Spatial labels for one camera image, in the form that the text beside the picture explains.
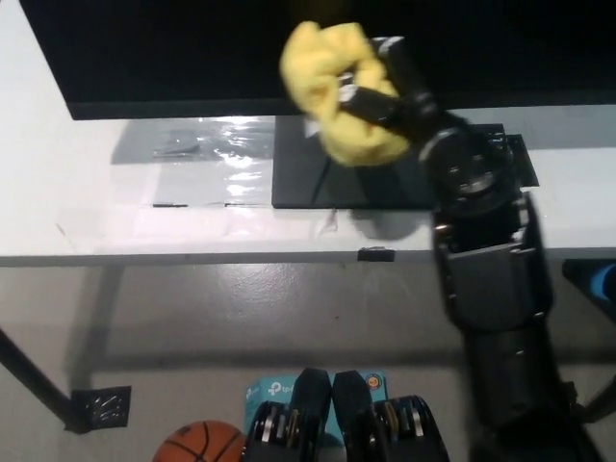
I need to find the black stool with blue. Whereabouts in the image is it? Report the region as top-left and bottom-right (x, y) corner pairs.
(561, 258), (616, 307)

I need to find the black tape patch floor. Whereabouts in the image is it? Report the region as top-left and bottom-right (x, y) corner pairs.
(64, 384), (133, 433)

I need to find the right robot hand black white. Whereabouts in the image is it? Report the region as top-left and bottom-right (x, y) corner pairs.
(336, 36), (466, 158)

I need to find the orange basketball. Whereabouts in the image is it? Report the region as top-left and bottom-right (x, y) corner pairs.
(154, 420), (247, 462)

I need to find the teal tp-link box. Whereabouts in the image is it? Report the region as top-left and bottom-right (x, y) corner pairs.
(244, 369), (389, 434)

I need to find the yellow microfibre cloth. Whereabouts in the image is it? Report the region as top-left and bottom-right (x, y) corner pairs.
(280, 21), (411, 167)

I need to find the clear glossy tape sheet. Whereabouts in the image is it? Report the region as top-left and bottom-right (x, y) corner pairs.
(111, 115), (344, 238)

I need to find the black tape piece desk edge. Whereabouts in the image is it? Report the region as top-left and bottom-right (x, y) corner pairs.
(358, 245), (397, 263)

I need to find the black HP monitor with stand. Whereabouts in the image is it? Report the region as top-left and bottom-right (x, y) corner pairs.
(17, 0), (616, 212)

